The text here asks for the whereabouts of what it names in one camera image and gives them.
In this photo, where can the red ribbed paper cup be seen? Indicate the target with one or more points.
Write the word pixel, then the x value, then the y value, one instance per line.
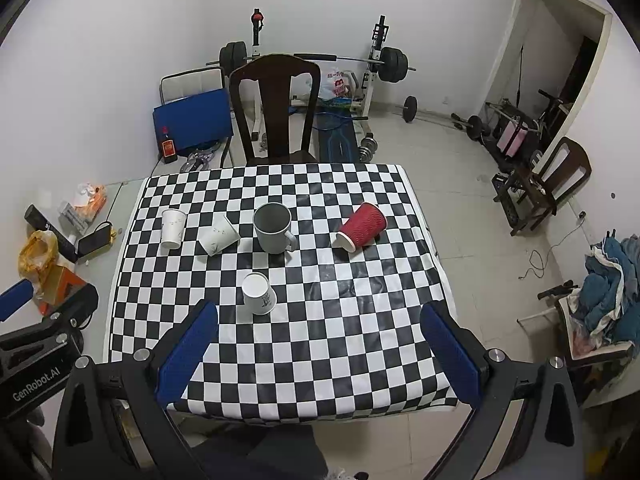
pixel 362 227

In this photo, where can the chrome dumbbell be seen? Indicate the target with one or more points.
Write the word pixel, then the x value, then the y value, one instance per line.
pixel 367 147

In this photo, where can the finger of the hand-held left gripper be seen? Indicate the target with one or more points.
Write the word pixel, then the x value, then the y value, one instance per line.
pixel 75 305
pixel 15 299

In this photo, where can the pile of blue clothes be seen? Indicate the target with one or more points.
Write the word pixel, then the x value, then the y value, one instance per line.
pixel 607 280

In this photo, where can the dark wooden chair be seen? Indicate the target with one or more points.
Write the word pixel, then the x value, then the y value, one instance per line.
pixel 275 105

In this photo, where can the dark bottle with red label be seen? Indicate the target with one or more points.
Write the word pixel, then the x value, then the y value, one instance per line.
pixel 169 150

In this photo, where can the orange white packet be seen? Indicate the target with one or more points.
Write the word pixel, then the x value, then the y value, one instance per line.
pixel 89 197

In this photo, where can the tissue pack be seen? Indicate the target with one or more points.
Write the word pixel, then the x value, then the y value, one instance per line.
pixel 70 216

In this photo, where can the pink exercise machine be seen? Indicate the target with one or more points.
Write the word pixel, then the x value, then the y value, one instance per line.
pixel 514 136

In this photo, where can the black white checkered tablecloth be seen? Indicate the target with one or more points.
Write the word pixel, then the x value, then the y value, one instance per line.
pixel 325 310

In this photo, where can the small barbell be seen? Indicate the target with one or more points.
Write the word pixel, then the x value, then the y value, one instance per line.
pixel 410 108

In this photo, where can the grey mug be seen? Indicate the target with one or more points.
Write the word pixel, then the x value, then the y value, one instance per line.
pixel 272 235

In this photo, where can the white printed plastic bag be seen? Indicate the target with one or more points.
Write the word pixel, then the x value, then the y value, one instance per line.
pixel 339 85

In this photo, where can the brown wooden chair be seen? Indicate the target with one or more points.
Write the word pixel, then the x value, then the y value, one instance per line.
pixel 560 175

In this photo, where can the white door frame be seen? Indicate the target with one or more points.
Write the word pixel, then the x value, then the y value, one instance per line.
pixel 505 45

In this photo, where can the black barbell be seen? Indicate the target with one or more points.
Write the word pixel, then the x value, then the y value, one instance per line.
pixel 392 65

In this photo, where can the wide white paper cup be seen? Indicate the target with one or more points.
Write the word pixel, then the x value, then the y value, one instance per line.
pixel 218 237

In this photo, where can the dark blue bench pad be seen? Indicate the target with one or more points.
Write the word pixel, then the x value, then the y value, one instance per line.
pixel 337 140

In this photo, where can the blue board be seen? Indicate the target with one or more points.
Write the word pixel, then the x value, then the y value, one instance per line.
pixel 192 120

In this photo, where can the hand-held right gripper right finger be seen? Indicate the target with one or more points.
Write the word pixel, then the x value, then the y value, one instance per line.
pixel 450 355

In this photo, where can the long black box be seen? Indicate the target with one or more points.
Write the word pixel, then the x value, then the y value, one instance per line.
pixel 40 220

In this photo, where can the chrome weight plates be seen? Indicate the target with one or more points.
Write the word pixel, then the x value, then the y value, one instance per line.
pixel 200 157

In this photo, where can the white weight bench rack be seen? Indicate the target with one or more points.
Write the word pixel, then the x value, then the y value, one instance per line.
pixel 372 67

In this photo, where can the white cup with dark print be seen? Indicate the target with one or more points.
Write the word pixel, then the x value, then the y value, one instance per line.
pixel 259 297

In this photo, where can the tall white paper cup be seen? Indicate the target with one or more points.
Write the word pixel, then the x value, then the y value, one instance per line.
pixel 172 230

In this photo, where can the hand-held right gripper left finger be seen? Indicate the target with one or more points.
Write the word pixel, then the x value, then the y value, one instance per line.
pixel 185 355

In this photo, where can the orange box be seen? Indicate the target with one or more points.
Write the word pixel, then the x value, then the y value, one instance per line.
pixel 60 285

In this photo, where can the yellow plastic bag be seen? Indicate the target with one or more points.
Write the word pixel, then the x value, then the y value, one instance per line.
pixel 37 257

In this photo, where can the black phone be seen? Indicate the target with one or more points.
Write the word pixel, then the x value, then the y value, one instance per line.
pixel 95 242

